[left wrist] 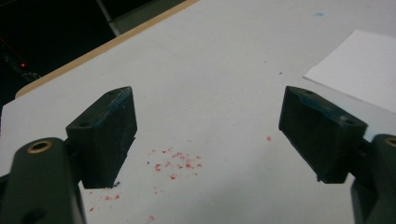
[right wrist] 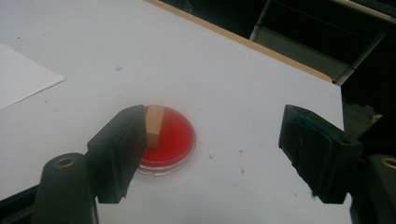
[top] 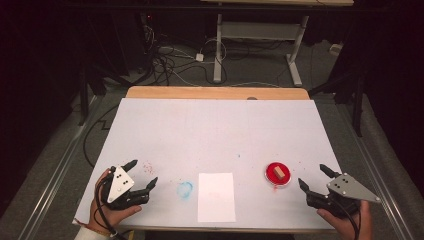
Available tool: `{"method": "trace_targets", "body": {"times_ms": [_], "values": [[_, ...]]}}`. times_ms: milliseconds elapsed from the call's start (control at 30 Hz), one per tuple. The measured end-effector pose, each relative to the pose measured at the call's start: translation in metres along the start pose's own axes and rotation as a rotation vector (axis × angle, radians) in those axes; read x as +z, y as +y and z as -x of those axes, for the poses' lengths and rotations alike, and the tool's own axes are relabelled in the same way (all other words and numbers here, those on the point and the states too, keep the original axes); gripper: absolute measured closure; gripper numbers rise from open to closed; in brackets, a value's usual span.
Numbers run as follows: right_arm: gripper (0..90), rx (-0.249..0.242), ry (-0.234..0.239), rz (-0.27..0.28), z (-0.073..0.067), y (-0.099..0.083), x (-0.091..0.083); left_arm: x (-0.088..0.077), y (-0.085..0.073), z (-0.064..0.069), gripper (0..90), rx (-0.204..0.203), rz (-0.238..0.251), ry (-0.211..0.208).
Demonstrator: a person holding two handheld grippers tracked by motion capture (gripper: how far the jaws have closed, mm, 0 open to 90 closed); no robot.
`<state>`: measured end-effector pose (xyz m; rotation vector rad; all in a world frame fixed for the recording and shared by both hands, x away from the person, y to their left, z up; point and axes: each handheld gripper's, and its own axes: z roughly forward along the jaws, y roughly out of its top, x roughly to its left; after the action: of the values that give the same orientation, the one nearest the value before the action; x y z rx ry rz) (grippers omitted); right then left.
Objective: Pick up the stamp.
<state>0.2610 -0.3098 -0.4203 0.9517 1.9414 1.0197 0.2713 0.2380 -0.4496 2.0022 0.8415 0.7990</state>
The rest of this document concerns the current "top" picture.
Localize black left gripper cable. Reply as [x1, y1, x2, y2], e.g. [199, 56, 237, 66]
[94, 173, 129, 240]

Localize person's right hand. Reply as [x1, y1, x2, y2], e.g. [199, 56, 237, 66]
[316, 200, 374, 240]

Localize metal floor rail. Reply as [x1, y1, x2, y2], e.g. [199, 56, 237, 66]
[18, 95, 103, 240]
[328, 96, 416, 240]

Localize round red ink pad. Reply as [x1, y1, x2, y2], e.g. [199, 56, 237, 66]
[264, 161, 292, 188]

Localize red string bracelet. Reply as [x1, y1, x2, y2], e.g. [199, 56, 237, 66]
[73, 218, 113, 236]

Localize black metal stand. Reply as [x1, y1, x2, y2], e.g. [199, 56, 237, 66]
[308, 68, 366, 138]
[77, 64, 134, 128]

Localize small white box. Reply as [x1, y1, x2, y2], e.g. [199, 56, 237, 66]
[329, 43, 344, 57]

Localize long black floor cable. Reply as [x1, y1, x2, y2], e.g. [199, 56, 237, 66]
[82, 104, 120, 168]

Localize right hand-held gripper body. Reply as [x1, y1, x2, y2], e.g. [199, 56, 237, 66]
[306, 172, 382, 219]

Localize tangle of black floor cables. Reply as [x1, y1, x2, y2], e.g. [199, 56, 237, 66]
[141, 23, 231, 87]

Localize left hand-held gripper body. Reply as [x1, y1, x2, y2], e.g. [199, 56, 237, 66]
[99, 165, 151, 211]

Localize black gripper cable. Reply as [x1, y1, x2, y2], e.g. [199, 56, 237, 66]
[94, 173, 129, 240]
[331, 198, 363, 240]

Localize white metal desk frame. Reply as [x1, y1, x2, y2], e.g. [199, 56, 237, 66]
[213, 13, 310, 88]

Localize white table cover board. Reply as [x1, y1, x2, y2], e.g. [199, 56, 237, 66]
[72, 97, 344, 231]

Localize white paper sheet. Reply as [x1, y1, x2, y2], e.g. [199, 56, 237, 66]
[197, 172, 237, 224]

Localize white left sleeve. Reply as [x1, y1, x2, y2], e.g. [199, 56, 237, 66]
[73, 227, 113, 240]

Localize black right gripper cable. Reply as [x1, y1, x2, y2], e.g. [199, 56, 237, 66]
[331, 198, 363, 240]

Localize dark computer tower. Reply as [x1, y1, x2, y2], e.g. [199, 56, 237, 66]
[111, 12, 149, 73]

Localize person's left hand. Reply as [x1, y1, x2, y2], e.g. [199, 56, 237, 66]
[89, 168, 143, 232]

